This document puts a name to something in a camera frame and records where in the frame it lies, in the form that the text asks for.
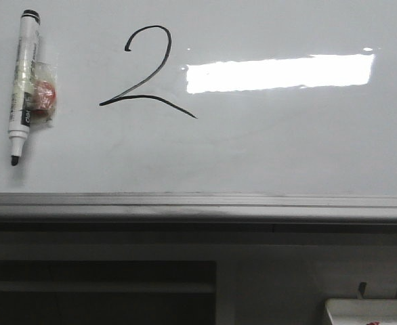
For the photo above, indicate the red magnet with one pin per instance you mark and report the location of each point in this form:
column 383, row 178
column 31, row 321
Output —
column 45, row 95

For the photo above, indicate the white black whiteboard marker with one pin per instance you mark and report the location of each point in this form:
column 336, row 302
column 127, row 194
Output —
column 24, row 83

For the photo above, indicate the white whiteboard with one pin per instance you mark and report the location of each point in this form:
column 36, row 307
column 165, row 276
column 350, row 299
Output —
column 276, row 97

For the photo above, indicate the left metal hook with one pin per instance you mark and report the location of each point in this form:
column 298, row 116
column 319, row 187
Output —
column 361, row 290

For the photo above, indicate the white tray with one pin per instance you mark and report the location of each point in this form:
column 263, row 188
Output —
column 360, row 311

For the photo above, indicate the grey aluminium whiteboard frame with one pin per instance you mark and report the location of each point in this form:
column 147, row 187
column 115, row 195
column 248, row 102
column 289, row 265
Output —
column 195, row 208

